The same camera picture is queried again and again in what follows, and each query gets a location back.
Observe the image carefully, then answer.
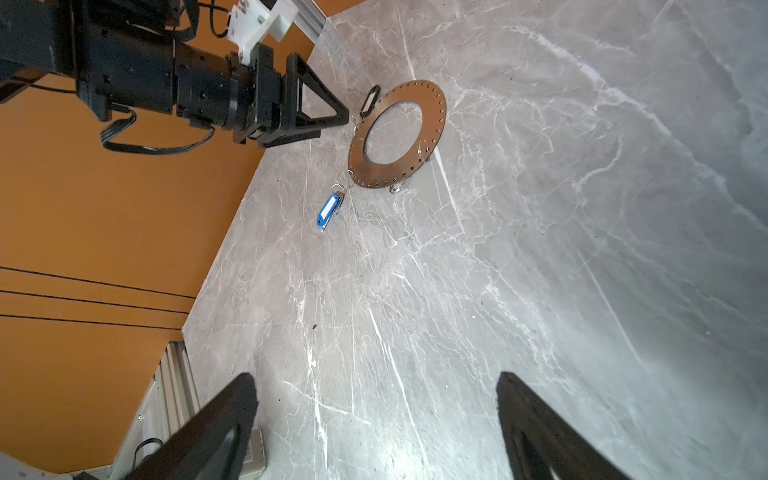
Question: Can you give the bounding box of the left aluminium corner post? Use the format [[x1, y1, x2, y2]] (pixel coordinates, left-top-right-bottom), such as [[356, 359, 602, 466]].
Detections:
[[292, 0, 327, 43]]

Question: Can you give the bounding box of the small jar black lid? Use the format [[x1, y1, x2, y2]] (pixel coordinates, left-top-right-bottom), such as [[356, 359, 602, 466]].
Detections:
[[239, 428, 267, 480]]

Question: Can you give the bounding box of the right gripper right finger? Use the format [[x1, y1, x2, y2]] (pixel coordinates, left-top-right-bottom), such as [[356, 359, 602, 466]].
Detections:
[[496, 372, 627, 479]]

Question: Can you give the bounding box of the aluminium front rail frame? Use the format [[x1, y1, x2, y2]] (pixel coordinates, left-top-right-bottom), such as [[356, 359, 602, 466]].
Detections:
[[0, 338, 202, 480]]

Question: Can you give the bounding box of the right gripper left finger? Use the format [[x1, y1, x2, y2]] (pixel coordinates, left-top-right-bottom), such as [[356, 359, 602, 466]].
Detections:
[[127, 373, 258, 479]]

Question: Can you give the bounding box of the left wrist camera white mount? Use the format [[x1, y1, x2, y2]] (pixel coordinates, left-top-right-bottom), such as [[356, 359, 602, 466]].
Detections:
[[226, 0, 298, 66]]

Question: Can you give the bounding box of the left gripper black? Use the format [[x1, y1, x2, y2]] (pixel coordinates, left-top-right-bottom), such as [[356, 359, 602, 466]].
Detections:
[[230, 43, 349, 149]]

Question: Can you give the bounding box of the black key tag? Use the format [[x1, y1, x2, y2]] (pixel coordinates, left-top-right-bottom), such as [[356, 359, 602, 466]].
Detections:
[[359, 85, 381, 119]]

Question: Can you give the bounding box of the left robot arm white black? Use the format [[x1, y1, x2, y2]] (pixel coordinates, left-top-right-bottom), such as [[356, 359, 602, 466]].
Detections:
[[1, 1, 349, 156]]

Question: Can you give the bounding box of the blue key tag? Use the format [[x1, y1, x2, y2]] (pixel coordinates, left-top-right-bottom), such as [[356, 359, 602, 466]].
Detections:
[[316, 190, 345, 230]]

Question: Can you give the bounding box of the perforated metal ring disc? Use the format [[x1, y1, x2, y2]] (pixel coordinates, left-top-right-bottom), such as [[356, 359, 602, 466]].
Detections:
[[348, 80, 447, 189]]

